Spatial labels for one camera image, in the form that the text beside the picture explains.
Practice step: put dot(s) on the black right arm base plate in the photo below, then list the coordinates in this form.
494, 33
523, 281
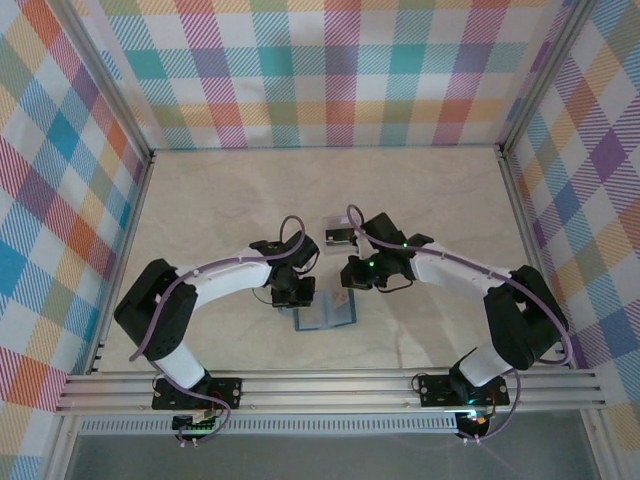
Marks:
432, 390

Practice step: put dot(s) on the translucent grey card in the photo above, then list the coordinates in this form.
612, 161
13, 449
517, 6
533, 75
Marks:
342, 222

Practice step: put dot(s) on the aluminium side rail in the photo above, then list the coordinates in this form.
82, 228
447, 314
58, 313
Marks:
530, 225
130, 225

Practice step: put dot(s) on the grey metal panel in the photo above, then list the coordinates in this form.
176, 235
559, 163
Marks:
325, 457

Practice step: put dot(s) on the aluminium frame post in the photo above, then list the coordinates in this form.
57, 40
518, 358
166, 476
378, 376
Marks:
107, 85
547, 75

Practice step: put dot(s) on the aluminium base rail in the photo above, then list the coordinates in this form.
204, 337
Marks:
325, 390

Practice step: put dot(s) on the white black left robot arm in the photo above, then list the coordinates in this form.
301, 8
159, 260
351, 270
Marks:
230, 280

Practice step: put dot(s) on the blue leather card holder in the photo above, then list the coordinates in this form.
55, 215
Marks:
320, 320

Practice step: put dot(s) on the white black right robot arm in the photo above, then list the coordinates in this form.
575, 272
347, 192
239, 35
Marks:
525, 315

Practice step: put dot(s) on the white card pink print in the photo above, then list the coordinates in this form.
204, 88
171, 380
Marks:
342, 298

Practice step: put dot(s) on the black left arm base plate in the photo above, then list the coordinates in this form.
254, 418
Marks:
230, 392

